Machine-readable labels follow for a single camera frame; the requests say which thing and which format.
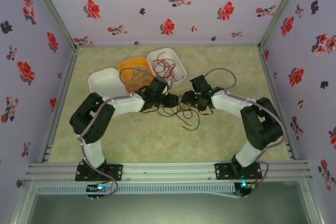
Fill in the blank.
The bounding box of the black cable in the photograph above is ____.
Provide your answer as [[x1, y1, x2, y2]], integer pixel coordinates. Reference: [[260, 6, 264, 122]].
[[141, 101, 208, 118], [180, 103, 202, 132], [156, 103, 185, 119]]

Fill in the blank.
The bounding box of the small white plastic bin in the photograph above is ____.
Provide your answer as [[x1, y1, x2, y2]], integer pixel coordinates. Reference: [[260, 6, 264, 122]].
[[146, 47, 187, 90]]

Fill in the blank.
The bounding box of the orange plastic bin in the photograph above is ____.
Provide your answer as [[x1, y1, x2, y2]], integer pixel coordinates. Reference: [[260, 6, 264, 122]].
[[118, 56, 159, 95]]

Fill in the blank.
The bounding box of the large white plastic bin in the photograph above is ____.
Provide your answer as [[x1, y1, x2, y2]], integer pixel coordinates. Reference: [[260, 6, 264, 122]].
[[88, 68, 124, 99]]

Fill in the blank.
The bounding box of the grey sleeved right arm cable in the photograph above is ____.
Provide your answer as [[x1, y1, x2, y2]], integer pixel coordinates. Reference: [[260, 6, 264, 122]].
[[204, 68, 287, 198]]

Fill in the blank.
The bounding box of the grey sleeved arm cable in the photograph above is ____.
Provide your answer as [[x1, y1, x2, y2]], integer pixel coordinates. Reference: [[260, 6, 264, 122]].
[[77, 67, 161, 201], [204, 68, 287, 198]]

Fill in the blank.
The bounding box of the grey sleeved left arm cable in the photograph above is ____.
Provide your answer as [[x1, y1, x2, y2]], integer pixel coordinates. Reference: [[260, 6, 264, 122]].
[[77, 67, 161, 201]]

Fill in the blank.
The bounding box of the aluminium side rail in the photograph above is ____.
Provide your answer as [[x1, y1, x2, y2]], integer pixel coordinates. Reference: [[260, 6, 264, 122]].
[[257, 45, 299, 161], [38, 47, 79, 163]]

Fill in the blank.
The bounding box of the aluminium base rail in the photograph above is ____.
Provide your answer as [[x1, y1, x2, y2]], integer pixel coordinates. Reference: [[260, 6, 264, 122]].
[[26, 161, 313, 183]]

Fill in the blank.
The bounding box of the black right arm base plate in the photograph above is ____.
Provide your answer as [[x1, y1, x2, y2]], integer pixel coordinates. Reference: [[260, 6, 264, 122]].
[[214, 163, 263, 180]]

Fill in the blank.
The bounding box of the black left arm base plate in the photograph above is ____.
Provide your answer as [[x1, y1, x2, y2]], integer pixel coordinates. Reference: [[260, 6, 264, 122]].
[[75, 164, 123, 182]]

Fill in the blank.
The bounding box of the slotted grey cable duct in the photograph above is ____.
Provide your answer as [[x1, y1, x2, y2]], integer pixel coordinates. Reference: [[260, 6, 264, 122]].
[[36, 184, 234, 196]]

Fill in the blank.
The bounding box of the aluminium corner post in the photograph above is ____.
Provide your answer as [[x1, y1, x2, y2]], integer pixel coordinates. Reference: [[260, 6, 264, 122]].
[[258, 0, 309, 49], [25, 0, 79, 50]]

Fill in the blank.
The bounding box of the aluminium lower frame bar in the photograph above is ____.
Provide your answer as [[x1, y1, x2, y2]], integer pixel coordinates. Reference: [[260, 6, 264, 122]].
[[7, 179, 40, 224], [299, 179, 328, 224]]

